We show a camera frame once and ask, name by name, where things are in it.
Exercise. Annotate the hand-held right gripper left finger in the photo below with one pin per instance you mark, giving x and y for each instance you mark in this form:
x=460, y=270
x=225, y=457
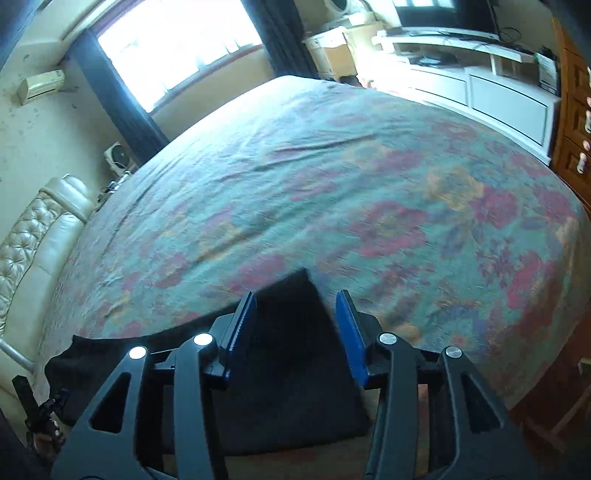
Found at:
x=241, y=332

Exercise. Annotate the dark blue curtain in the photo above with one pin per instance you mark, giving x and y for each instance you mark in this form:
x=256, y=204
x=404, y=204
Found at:
x=281, y=37
x=120, y=97

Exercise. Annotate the dark box with white label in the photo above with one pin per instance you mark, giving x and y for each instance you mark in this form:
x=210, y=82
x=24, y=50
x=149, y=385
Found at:
x=549, y=71

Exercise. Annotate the white television cabinet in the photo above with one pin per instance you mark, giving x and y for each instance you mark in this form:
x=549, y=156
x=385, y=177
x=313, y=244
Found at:
x=498, y=97

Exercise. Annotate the cream wall air conditioner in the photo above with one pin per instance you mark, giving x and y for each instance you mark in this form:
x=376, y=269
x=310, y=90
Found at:
x=41, y=85

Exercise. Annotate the cardboard box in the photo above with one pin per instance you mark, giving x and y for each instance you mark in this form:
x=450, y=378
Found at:
x=332, y=53

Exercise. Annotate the floral bedspread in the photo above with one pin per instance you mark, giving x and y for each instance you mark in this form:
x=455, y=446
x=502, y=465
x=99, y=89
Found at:
x=323, y=184

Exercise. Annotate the black pants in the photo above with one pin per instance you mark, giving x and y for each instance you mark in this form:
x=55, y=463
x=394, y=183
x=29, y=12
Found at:
x=295, y=378

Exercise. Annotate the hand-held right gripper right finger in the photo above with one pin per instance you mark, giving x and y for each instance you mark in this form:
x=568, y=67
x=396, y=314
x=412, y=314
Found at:
x=350, y=337

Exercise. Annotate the black television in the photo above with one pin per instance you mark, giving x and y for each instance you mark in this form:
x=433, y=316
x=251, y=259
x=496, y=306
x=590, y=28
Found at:
x=443, y=16

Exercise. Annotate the wooden stool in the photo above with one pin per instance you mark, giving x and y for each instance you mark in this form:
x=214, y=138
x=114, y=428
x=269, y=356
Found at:
x=554, y=415

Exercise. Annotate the brown wooden wardrobe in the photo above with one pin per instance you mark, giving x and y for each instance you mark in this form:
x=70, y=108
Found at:
x=572, y=138

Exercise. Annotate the cream tufted leather headboard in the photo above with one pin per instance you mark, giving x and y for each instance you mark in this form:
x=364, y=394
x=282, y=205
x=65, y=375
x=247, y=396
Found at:
x=41, y=240

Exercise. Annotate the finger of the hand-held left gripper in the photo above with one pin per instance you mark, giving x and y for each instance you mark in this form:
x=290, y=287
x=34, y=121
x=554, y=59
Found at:
x=24, y=404

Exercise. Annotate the bright window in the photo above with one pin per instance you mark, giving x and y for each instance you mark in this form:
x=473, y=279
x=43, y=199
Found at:
x=180, y=46

